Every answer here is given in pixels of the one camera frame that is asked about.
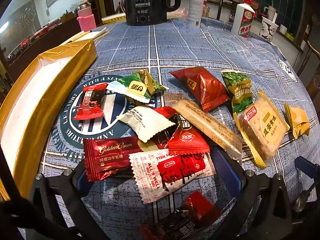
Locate red black candy packet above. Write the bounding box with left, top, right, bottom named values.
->
left=155, top=106, right=209, bottom=155

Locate pink sleeved water bottle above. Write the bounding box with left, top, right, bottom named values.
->
left=77, top=0, right=97, bottom=32

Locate dark wooden sideboard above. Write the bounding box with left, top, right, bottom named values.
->
left=5, top=18, right=81, bottom=82

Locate red black bottom candy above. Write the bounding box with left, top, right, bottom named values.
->
left=139, top=191, right=221, bottom=239

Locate yellow egg yolk cracker pack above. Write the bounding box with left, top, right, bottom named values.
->
left=233, top=90, right=290, bottom=168

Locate yellow tape measure ruler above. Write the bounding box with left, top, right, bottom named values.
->
left=101, top=13, right=126, bottom=24

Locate yellow taped white tray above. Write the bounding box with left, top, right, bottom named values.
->
left=1, top=38, right=97, bottom=198

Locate green white snack packet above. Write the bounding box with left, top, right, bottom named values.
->
left=106, top=69, right=169, bottom=104

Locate white paper cup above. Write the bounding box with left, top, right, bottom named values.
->
left=259, top=17, right=278, bottom=42

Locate dark red puffy snack bag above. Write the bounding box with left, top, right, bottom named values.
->
left=169, top=67, right=229, bottom=112

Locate white pillow snack packet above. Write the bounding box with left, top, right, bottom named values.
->
left=117, top=106, right=175, bottom=142

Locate small yellow snack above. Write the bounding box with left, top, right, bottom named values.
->
left=284, top=102, right=310, bottom=139

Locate black electric kettle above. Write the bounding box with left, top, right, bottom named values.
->
left=123, top=0, right=181, bottom=26

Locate long beige biscuit pack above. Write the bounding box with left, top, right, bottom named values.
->
left=169, top=99, right=242, bottom=163

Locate white paper notepad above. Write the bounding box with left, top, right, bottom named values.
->
left=61, top=28, right=108, bottom=46

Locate white red liquor bottle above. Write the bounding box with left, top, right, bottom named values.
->
left=231, top=3, right=255, bottom=37

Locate white spray bottle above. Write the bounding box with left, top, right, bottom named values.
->
left=188, top=0, right=204, bottom=28

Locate green pea snack packet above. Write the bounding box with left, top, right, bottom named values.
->
left=221, top=71, right=253, bottom=113

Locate small red candy packet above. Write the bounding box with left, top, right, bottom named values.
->
left=74, top=83, right=108, bottom=120

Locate white red wafer packet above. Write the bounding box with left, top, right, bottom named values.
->
left=129, top=149, right=216, bottom=204

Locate Golden Crown red wafer bar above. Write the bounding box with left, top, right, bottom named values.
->
left=82, top=135, right=171, bottom=182

